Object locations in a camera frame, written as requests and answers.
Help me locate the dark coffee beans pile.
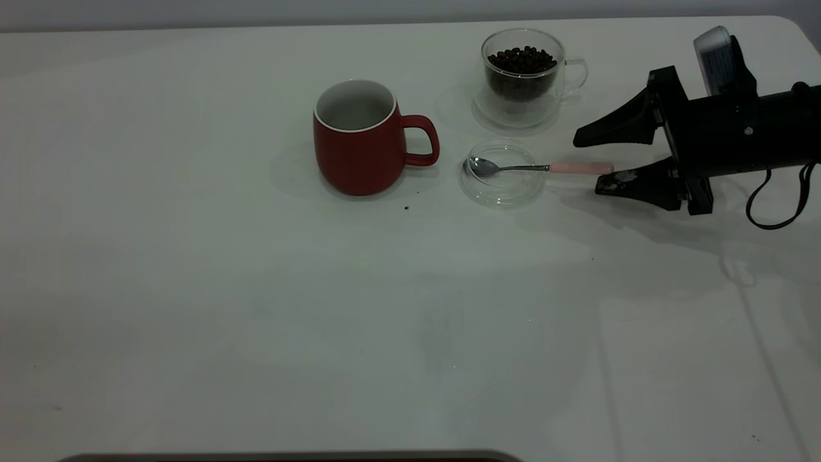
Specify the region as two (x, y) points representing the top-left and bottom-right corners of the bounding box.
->
(486, 46), (557, 101)

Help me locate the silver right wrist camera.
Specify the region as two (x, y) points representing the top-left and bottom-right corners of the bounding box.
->
(693, 26), (759, 98)

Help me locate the metal spoon with pink handle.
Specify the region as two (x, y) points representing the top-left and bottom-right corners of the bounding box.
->
(468, 157), (615, 178)

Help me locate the clear round glass dish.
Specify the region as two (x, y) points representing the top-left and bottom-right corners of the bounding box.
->
(459, 138), (548, 209)

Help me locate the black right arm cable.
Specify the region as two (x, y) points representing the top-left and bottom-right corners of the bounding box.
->
(745, 163), (817, 230)

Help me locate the clear double-walled glass cup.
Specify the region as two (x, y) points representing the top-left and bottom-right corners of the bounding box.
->
(473, 28), (589, 129)

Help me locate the red ceramic mug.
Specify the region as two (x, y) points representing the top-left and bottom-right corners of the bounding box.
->
(313, 79), (441, 197)

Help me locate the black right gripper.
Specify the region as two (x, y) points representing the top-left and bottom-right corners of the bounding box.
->
(573, 65), (797, 216)

